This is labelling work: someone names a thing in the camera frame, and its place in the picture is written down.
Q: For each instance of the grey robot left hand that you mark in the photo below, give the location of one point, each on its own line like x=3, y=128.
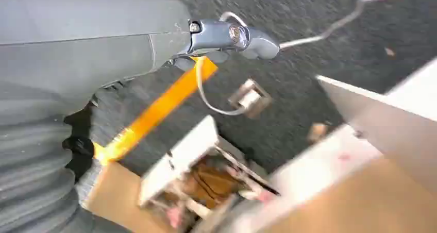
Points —
x=85, y=36

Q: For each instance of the ribbed grey robot left arm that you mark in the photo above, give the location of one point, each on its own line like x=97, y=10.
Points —
x=30, y=176

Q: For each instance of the yellow floor tape strip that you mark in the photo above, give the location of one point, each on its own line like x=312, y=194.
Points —
x=160, y=108

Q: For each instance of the open cardboard box white flap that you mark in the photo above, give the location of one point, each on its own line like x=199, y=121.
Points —
x=181, y=156

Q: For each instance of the small white socket box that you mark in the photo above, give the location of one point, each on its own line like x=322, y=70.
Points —
x=251, y=98

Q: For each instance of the tan paper piece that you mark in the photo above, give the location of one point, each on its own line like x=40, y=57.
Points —
x=317, y=131

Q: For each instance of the small tan floor scrap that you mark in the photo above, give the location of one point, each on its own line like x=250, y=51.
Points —
x=390, y=51

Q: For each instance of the large cardboard box white flaps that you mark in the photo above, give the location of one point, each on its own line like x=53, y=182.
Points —
x=362, y=170

